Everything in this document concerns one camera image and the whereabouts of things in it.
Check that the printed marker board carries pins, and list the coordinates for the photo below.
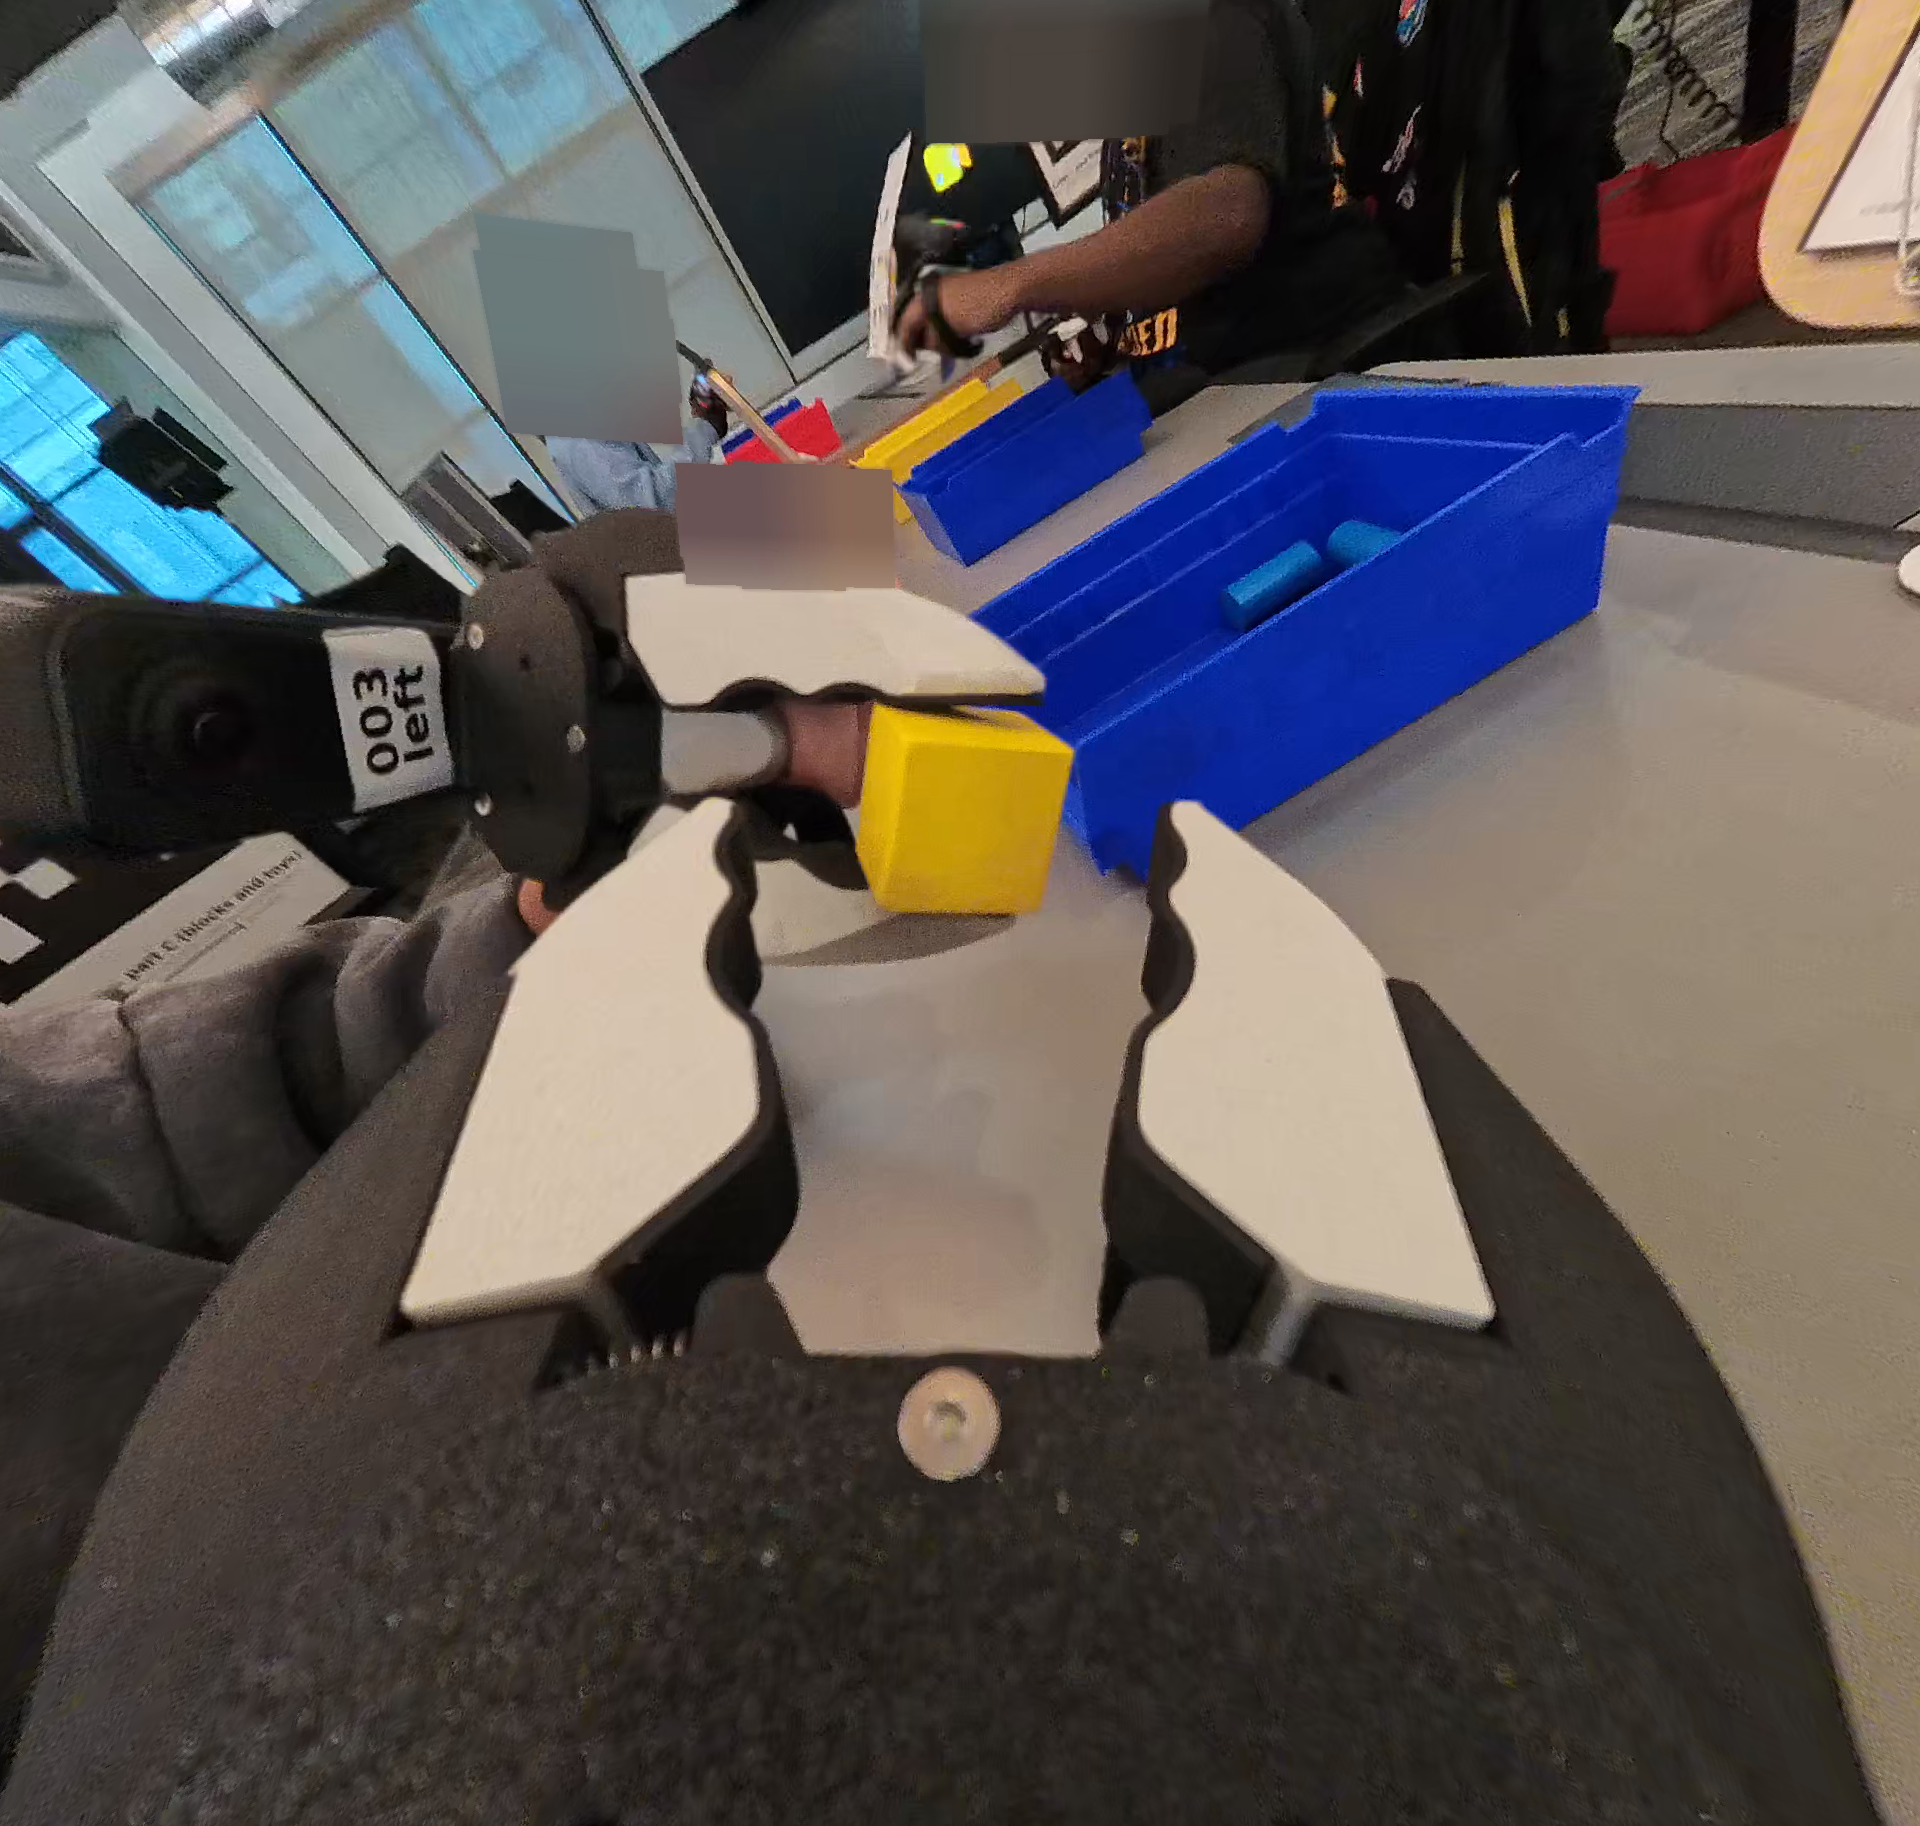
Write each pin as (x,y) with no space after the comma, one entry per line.
(151,912)

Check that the clipboard with instruction sheet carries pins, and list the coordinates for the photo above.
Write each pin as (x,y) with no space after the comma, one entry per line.
(1845,146)

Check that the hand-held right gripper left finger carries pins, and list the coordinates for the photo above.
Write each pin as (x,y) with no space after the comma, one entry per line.
(600,1106)

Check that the red plastic bin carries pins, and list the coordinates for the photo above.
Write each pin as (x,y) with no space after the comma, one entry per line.
(786,431)

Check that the black monitor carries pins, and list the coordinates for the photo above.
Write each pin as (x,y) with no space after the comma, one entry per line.
(795,117)

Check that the blue plastic bin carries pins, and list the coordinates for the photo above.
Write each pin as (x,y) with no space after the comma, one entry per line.
(1500,566)
(1020,462)

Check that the blue wooden cylinder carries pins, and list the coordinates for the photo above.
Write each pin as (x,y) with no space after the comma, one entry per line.
(1365,544)
(1276,582)

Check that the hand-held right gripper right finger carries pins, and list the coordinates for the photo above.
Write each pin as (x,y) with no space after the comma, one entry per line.
(1305,1106)

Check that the red bag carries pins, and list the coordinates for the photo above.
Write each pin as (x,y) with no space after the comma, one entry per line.
(1696,236)

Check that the person's left hand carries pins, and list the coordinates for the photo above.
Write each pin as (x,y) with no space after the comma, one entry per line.
(540,897)

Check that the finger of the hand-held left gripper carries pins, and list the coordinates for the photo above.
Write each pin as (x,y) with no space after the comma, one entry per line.
(826,641)

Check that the yellow wooden cube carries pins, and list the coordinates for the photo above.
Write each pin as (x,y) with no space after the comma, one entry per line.
(961,806)

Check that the yellow plastic bin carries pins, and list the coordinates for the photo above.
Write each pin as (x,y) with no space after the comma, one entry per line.
(936,423)

